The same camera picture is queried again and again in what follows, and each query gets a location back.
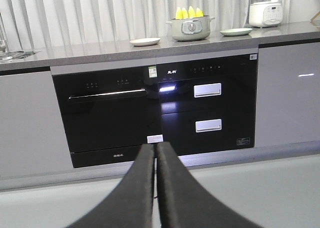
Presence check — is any beige round plate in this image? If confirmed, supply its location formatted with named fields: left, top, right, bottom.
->
left=129, top=37, right=161, bottom=47

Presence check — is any black drawer disinfection cabinet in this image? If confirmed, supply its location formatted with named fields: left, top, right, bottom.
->
left=157, top=54, right=258, bottom=156

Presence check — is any wooden dish rack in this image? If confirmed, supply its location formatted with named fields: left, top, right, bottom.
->
left=310, top=11, right=320, bottom=28

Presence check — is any pale yellow corn cob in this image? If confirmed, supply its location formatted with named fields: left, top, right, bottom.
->
left=181, top=7, right=189, bottom=19

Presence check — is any white pleated curtain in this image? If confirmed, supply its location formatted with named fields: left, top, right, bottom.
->
left=0, top=0, right=320, bottom=53

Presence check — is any grey left cabinet door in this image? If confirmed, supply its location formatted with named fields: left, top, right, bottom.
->
left=0, top=71, right=73, bottom=178

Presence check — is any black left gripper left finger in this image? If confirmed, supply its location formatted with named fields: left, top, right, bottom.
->
left=68, top=144, right=155, bottom=228

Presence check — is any black built-in dishwasher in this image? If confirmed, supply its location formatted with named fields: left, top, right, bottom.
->
left=53, top=66, right=163, bottom=168

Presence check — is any white blender appliance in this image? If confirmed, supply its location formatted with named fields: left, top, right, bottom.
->
left=248, top=0, right=283, bottom=28

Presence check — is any grey cabinet door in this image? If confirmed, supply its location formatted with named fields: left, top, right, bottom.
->
left=255, top=42, right=320, bottom=147
left=0, top=71, right=73, bottom=178

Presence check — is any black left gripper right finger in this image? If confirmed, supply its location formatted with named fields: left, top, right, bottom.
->
left=156, top=142, right=259, bottom=228

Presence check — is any green round plate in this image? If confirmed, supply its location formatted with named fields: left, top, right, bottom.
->
left=220, top=28, right=253, bottom=37

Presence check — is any green electric cooking pot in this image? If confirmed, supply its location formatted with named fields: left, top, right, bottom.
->
left=165, top=15, right=216, bottom=42

